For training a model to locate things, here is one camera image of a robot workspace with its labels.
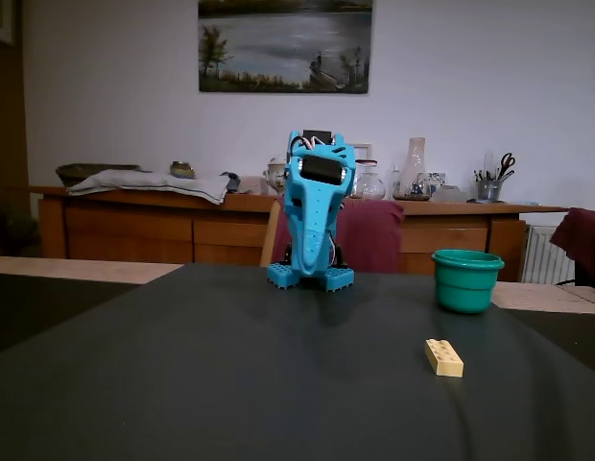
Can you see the white painted soup tureen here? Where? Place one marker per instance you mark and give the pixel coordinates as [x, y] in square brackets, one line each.
[276, 175]

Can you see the metal pen cup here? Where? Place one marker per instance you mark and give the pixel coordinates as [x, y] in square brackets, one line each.
[489, 192]

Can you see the small clear glass bottle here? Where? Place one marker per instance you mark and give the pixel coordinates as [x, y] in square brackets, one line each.
[394, 182]

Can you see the tall glass flask vase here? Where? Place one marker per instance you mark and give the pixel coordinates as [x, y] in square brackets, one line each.
[415, 158]

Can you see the shallow glass dish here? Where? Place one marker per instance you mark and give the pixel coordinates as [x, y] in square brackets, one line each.
[451, 194]

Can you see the maroon chair cloth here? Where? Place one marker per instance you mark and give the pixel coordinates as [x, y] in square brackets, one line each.
[374, 235]
[585, 240]

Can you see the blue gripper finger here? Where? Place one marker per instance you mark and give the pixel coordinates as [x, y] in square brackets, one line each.
[311, 240]

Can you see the cream white lego brick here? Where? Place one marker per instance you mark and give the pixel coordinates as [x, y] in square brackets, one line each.
[444, 359]

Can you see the blue white ceramic piece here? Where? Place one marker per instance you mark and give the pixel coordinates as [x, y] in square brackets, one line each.
[437, 181]

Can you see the wooden sideboard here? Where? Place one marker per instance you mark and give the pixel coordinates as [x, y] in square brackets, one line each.
[134, 230]

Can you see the grey table mat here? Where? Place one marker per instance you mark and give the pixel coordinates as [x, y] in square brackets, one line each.
[230, 384]

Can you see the white radiator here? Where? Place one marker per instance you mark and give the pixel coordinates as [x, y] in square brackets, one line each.
[542, 254]

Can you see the lake landscape painting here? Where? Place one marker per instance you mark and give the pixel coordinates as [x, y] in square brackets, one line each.
[278, 48]

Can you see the round glass bowl vase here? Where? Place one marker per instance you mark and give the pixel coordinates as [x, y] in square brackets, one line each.
[372, 187]

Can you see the wooden chair backrest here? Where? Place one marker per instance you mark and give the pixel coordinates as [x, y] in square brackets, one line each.
[270, 235]

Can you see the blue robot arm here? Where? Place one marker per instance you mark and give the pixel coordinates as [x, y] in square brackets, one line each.
[284, 278]

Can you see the small white picture frame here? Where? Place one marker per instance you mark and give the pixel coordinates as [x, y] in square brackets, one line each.
[364, 151]

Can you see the small ceramic jar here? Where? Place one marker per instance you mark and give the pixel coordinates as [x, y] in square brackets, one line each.
[182, 169]

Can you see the grey folded cloth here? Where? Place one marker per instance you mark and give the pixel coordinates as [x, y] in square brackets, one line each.
[149, 181]

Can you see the black table panel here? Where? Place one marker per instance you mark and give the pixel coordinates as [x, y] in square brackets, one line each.
[566, 336]
[38, 307]

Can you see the green plastic cup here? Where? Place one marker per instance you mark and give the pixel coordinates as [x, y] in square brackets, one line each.
[465, 288]

